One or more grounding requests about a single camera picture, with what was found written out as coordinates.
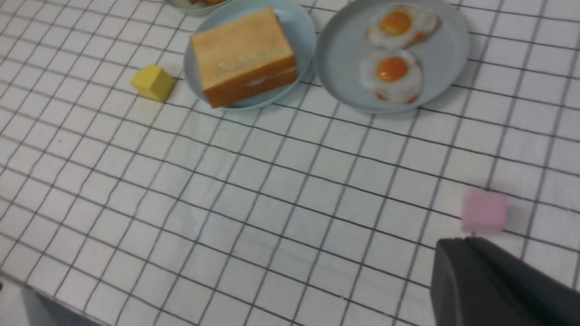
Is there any fried egg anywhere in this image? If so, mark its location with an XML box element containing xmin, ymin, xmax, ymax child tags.
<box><xmin>359</xmin><ymin>49</ymin><xmax>423</xmax><ymax>105</ymax></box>
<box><xmin>365</xmin><ymin>4</ymin><xmax>440</xmax><ymax>49</ymax></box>

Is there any white grid tablecloth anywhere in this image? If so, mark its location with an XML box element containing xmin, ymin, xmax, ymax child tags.
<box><xmin>0</xmin><ymin>0</ymin><xmax>579</xmax><ymax>326</ymax></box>

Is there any grey plate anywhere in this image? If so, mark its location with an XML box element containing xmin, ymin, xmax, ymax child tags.
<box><xmin>314</xmin><ymin>0</ymin><xmax>471</xmax><ymax>113</ymax></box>

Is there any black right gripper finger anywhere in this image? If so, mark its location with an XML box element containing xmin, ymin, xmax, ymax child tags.
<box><xmin>430</xmin><ymin>237</ymin><xmax>580</xmax><ymax>326</ymax></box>

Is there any pink cube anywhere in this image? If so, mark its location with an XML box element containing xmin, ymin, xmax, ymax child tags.
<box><xmin>461</xmin><ymin>190</ymin><xmax>508</xmax><ymax>235</ymax></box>

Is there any front right fried egg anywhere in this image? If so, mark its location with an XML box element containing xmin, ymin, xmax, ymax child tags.
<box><xmin>359</xmin><ymin>49</ymin><xmax>423</xmax><ymax>105</ymax></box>

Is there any light blue plate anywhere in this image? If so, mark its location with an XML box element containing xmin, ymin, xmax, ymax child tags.
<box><xmin>197</xmin><ymin>0</ymin><xmax>317</xmax><ymax>110</ymax></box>

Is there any yellow block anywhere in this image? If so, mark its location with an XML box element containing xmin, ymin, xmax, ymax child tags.
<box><xmin>130</xmin><ymin>65</ymin><xmax>176</xmax><ymax>102</ymax></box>

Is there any back fried egg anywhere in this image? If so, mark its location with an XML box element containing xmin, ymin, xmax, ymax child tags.
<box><xmin>365</xmin><ymin>4</ymin><xmax>440</xmax><ymax>49</ymax></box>

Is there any pale green plate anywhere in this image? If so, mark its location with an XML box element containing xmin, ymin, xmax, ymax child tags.
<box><xmin>164</xmin><ymin>0</ymin><xmax>231</xmax><ymax>17</ymax></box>

